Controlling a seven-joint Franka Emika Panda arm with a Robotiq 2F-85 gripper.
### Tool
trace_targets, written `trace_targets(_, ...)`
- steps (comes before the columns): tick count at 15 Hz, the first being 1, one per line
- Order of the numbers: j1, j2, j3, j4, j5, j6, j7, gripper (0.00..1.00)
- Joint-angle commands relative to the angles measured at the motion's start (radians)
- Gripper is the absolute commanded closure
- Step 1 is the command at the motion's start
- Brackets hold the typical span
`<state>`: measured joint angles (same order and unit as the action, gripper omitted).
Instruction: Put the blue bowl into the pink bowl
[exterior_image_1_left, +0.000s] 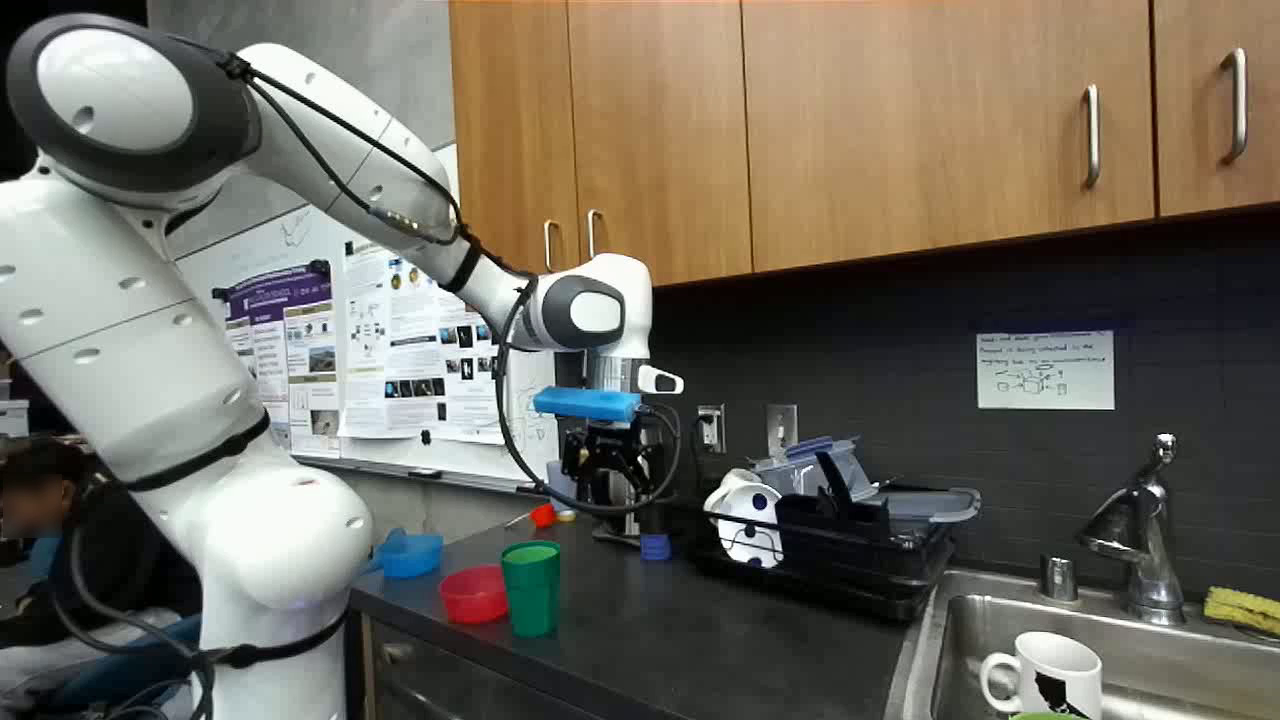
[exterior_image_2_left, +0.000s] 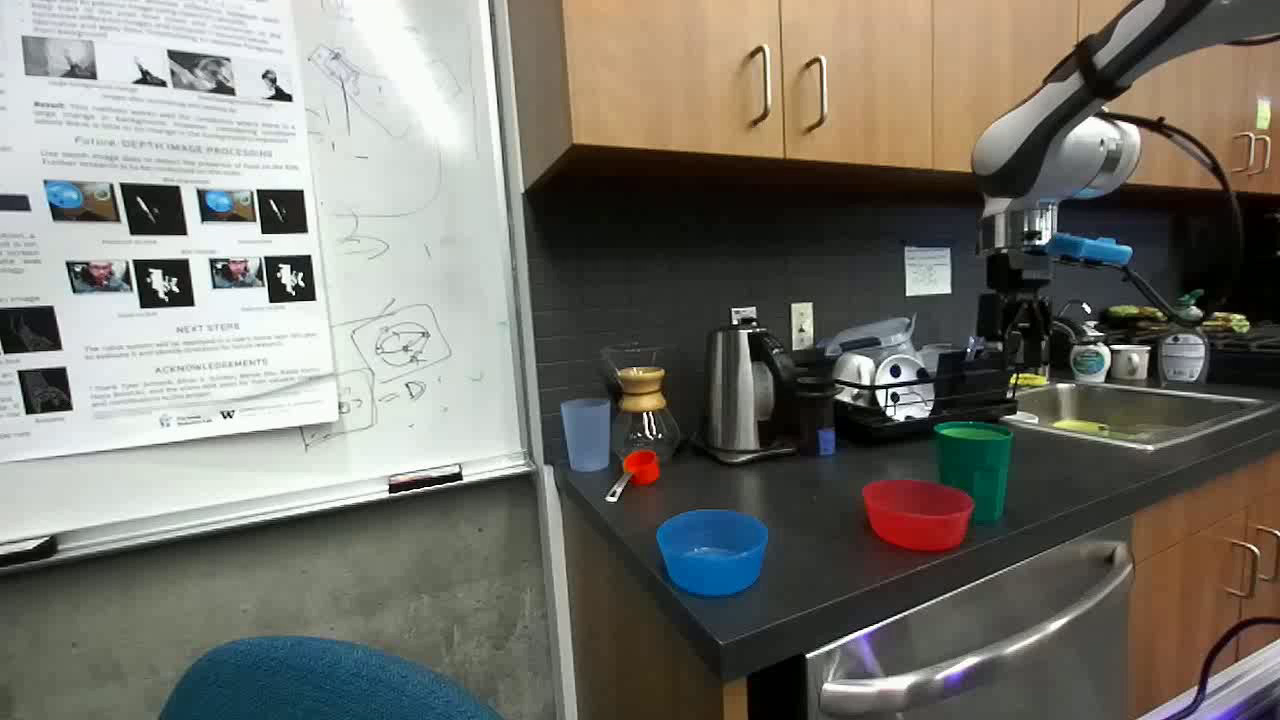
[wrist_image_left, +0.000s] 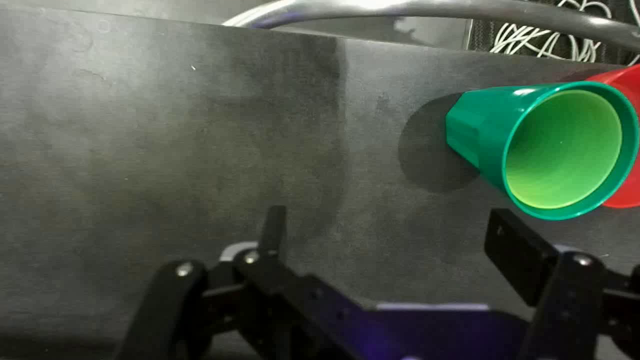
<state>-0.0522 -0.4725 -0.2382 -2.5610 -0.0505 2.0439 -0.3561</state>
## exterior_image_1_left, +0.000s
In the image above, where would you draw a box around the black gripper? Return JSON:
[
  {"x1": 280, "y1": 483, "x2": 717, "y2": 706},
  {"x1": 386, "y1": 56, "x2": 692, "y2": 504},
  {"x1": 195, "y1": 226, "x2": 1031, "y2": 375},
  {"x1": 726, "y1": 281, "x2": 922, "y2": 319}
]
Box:
[{"x1": 557, "y1": 410, "x2": 670, "y2": 537}]

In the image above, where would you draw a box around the blue plastic bowl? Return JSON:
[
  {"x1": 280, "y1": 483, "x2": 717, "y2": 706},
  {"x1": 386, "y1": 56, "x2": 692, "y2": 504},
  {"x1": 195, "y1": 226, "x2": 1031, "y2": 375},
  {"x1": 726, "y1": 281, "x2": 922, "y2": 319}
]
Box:
[{"x1": 366, "y1": 525, "x2": 447, "y2": 585}]

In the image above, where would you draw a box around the pink plastic bowl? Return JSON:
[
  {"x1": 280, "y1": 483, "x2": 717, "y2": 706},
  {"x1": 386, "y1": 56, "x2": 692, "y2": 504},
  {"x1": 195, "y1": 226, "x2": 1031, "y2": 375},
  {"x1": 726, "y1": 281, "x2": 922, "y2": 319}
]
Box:
[{"x1": 436, "y1": 565, "x2": 513, "y2": 630}]

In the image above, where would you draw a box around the white perforated strainer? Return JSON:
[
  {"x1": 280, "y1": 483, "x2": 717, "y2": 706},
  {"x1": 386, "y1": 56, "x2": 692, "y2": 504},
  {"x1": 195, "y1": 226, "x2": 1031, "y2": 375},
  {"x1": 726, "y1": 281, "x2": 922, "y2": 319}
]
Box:
[{"x1": 699, "y1": 465, "x2": 790, "y2": 571}]

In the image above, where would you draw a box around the green plastic cup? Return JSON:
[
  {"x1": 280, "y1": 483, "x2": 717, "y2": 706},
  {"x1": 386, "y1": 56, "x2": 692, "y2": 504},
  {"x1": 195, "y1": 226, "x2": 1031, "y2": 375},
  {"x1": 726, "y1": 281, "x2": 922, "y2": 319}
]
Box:
[{"x1": 494, "y1": 540, "x2": 569, "y2": 644}]

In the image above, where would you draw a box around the blue grey container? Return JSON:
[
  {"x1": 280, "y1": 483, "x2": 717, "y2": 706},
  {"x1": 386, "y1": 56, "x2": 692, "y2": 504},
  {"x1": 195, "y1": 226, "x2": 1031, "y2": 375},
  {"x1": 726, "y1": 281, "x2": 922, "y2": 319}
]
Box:
[{"x1": 779, "y1": 430, "x2": 889, "y2": 509}]

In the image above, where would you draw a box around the research poster with photos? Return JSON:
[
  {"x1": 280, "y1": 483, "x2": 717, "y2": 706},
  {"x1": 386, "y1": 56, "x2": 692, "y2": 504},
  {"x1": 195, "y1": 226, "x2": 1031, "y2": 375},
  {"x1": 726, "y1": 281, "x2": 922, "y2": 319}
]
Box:
[{"x1": 334, "y1": 235, "x2": 515, "y2": 453}]

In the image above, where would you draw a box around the grey plate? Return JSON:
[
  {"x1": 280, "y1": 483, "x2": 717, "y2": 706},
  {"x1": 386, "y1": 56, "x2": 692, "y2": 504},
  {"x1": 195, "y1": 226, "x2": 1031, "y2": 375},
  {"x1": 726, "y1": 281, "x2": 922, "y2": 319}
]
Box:
[{"x1": 877, "y1": 483, "x2": 989, "y2": 529}]

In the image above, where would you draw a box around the purple header poster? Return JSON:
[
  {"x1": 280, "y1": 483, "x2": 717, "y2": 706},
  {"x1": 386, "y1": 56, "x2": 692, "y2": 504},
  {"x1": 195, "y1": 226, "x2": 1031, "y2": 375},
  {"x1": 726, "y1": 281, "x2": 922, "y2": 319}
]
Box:
[{"x1": 208, "y1": 257, "x2": 343, "y2": 453}]

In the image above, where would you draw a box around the medium wooden cabinet door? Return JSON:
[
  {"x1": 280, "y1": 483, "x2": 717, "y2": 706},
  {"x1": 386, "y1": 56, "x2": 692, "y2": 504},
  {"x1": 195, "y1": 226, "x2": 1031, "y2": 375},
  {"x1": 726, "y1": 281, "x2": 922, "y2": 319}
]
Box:
[{"x1": 564, "y1": 0, "x2": 757, "y2": 293}]

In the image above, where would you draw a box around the narrow wooden cabinet door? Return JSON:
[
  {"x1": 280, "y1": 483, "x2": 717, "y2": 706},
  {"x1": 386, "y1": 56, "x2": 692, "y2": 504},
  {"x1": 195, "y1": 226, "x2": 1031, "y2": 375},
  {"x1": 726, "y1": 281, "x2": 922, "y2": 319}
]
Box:
[{"x1": 447, "y1": 0, "x2": 582, "y2": 281}]

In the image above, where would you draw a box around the whiteboard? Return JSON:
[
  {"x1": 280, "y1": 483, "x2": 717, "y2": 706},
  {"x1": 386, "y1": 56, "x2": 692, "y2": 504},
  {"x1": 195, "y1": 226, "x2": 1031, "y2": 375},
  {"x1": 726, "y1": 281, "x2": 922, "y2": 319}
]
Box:
[{"x1": 163, "y1": 140, "x2": 569, "y2": 500}]

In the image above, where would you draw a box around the metal sink knob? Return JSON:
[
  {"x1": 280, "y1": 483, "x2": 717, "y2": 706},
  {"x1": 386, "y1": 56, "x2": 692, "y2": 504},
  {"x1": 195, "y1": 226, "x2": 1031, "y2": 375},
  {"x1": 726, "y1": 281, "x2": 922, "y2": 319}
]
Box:
[{"x1": 1039, "y1": 552, "x2": 1078, "y2": 602}]

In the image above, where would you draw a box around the white mug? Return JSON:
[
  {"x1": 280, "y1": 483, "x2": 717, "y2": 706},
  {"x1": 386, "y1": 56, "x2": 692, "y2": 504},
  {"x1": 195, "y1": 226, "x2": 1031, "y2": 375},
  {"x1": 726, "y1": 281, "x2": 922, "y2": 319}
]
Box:
[{"x1": 976, "y1": 629, "x2": 1106, "y2": 720}]

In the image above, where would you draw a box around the wide wooden cabinet door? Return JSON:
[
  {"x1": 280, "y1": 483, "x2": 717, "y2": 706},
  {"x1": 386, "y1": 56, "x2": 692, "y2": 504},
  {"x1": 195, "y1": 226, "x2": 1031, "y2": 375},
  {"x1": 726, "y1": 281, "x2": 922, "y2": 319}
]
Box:
[{"x1": 738, "y1": 0, "x2": 1160, "y2": 277}]

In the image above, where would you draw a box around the chrome sink faucet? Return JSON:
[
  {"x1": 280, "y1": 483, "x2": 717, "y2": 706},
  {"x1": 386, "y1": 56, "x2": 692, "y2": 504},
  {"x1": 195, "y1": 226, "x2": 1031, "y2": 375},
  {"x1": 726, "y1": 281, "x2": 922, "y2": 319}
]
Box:
[{"x1": 1075, "y1": 422, "x2": 1193, "y2": 630}]

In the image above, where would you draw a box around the stainless steel sink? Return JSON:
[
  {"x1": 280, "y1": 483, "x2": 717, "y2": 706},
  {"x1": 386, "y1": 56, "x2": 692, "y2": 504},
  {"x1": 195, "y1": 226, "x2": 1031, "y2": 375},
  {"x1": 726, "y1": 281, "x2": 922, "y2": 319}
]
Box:
[{"x1": 880, "y1": 569, "x2": 1280, "y2": 720}]

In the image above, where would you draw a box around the yellow sponge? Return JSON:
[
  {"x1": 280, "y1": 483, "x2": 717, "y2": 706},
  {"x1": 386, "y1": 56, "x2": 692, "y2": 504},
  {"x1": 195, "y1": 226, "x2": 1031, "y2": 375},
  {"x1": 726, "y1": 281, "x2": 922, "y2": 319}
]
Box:
[{"x1": 1200, "y1": 585, "x2": 1280, "y2": 644}]

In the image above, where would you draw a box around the wooden cabinet door at edge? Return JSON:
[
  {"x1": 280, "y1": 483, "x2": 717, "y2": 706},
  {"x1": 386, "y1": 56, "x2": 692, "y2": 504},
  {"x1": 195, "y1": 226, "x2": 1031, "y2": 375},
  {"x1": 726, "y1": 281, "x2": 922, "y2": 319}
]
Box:
[{"x1": 1147, "y1": 0, "x2": 1280, "y2": 224}]

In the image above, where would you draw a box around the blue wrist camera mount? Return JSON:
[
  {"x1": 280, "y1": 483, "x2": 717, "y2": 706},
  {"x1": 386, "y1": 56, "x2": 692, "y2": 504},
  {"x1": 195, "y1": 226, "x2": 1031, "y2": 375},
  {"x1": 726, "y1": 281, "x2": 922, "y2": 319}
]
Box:
[{"x1": 530, "y1": 379, "x2": 648, "y2": 430}]

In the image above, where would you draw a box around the tall wall outlet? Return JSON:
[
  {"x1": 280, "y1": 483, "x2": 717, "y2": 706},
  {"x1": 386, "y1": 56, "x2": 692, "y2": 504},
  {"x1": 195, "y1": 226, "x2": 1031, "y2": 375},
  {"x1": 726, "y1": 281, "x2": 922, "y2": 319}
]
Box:
[{"x1": 758, "y1": 399, "x2": 802, "y2": 465}]

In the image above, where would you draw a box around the metal cabinet handle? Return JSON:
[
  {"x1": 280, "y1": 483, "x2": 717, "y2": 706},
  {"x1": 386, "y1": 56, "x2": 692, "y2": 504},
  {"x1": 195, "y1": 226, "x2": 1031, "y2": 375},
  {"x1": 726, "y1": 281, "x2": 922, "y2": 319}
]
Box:
[
  {"x1": 535, "y1": 216, "x2": 569, "y2": 281},
  {"x1": 578, "y1": 204, "x2": 610, "y2": 270},
  {"x1": 1217, "y1": 42, "x2": 1256, "y2": 171},
  {"x1": 1075, "y1": 81, "x2": 1106, "y2": 196}
]

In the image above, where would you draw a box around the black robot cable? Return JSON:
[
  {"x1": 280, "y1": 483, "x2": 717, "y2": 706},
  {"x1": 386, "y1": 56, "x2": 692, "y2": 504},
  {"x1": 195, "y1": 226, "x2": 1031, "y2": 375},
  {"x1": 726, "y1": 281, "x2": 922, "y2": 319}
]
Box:
[{"x1": 215, "y1": 50, "x2": 688, "y2": 519}]

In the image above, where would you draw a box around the white wall notice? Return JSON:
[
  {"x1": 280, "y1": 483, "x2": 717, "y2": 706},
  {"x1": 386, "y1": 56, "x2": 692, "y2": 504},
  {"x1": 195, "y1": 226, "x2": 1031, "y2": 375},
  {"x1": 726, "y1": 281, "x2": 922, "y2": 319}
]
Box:
[{"x1": 970, "y1": 325, "x2": 1125, "y2": 417}]

